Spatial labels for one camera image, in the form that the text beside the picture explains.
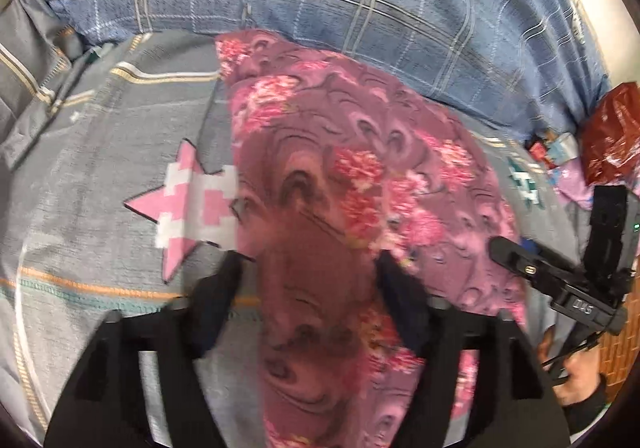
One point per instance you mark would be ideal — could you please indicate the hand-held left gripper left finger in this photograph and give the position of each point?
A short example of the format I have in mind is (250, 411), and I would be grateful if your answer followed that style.
(210, 323)

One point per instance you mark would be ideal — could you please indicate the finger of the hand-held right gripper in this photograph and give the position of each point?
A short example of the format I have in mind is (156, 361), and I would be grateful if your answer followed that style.
(520, 263)

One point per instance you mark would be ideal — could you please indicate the blue plaid quilt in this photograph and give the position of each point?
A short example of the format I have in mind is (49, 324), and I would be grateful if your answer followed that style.
(375, 3)

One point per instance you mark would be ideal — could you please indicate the person's right hand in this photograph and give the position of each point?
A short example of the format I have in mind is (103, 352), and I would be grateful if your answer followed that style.
(580, 378)

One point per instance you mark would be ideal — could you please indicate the colourful small packet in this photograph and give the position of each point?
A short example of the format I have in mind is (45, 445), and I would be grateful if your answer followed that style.
(552, 148)

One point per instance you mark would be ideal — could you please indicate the light purple cloth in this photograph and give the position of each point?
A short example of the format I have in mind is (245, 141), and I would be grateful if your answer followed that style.
(575, 185)

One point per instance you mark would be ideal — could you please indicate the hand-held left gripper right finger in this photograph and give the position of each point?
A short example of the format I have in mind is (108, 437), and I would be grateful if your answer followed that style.
(405, 310)

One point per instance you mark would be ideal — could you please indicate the red plastic bag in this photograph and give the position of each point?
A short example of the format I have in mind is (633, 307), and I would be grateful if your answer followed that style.
(615, 138)

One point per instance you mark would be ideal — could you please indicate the pink floral cloth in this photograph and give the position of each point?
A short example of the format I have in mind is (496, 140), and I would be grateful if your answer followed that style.
(325, 178)

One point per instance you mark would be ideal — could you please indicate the grey patterned bed sheet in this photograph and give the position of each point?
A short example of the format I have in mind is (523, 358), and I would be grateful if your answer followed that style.
(100, 188)

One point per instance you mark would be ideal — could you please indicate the person's right forearm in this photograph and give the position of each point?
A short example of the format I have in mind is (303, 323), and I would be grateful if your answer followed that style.
(590, 410)

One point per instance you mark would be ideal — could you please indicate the grey striped pillowcase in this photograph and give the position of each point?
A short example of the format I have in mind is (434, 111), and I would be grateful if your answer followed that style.
(30, 53)

